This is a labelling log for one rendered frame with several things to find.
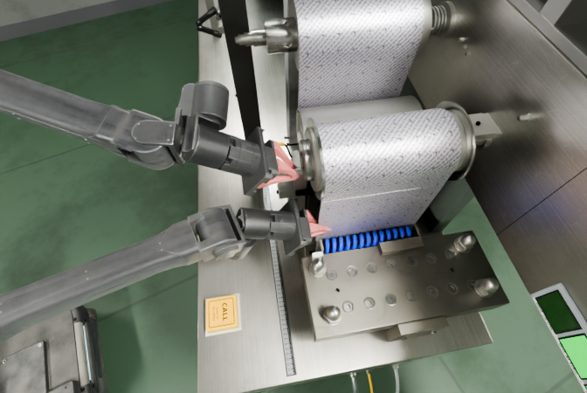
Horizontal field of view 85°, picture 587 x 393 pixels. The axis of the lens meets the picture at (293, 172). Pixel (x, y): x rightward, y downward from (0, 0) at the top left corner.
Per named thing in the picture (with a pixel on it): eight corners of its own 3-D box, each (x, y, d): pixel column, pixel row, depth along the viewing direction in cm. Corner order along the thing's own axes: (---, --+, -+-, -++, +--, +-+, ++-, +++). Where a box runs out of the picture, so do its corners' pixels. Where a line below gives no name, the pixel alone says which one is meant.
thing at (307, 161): (305, 151, 52) (307, 189, 55) (316, 149, 52) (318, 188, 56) (297, 133, 58) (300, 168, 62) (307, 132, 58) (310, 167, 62)
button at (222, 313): (208, 301, 77) (205, 299, 75) (237, 296, 77) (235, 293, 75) (208, 333, 73) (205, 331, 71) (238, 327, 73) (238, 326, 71)
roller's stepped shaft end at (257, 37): (236, 43, 65) (233, 28, 62) (265, 39, 65) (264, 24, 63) (237, 52, 63) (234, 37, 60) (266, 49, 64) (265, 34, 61)
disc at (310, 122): (304, 150, 67) (307, 99, 55) (307, 150, 67) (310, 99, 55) (318, 214, 59) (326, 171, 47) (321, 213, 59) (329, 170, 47)
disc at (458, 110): (418, 135, 69) (446, 83, 57) (420, 135, 69) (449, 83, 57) (446, 195, 62) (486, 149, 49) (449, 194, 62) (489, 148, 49)
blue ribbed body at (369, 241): (321, 243, 73) (321, 237, 71) (409, 228, 75) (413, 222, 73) (323, 257, 72) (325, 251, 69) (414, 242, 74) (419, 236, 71)
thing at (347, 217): (314, 238, 73) (321, 200, 58) (412, 224, 75) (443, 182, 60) (315, 241, 73) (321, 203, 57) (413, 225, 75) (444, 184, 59)
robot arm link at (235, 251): (218, 253, 51) (201, 208, 55) (199, 281, 59) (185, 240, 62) (278, 237, 59) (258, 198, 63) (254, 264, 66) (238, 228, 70)
